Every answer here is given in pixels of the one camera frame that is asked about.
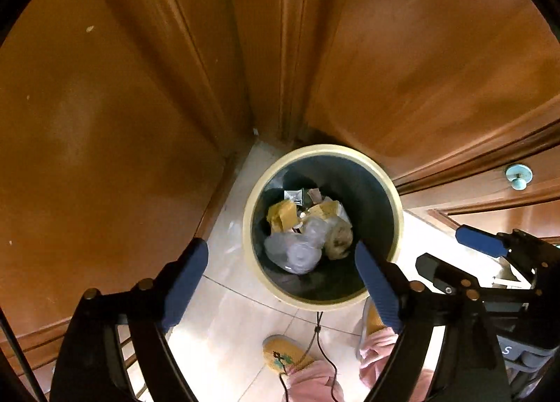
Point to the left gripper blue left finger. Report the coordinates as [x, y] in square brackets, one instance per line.
[178, 282]

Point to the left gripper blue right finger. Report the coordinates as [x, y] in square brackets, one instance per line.
[385, 284]

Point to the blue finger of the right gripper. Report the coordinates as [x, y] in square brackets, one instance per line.
[481, 241]
[445, 277]

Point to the white plastic bag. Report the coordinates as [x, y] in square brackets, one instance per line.
[298, 252]

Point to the cream round trash bin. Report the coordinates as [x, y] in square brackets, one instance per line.
[307, 216]

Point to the right yellow slipper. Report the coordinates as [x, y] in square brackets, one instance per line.
[371, 323]

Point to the yellow slipper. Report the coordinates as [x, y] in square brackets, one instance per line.
[371, 323]
[284, 355]

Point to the right pink trouser leg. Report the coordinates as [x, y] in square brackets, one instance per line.
[374, 354]

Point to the pink trouser leg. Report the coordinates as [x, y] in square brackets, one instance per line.
[314, 383]
[374, 354]

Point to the brown scrub sponge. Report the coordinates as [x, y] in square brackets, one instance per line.
[339, 238]

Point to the pale blue cabinet knob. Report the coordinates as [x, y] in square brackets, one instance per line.
[519, 176]

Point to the yellow snack wrapper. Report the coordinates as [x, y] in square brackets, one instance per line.
[283, 216]

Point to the left pink trouser leg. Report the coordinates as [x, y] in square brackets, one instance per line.
[314, 383]

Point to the left yellow slipper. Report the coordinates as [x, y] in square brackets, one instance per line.
[284, 355]

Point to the right wooden cabinet door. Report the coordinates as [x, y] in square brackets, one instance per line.
[433, 90]

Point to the wooden cabinet door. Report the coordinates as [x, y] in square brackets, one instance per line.
[119, 121]
[433, 90]

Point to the left wooden cabinet door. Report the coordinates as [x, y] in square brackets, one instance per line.
[119, 121]

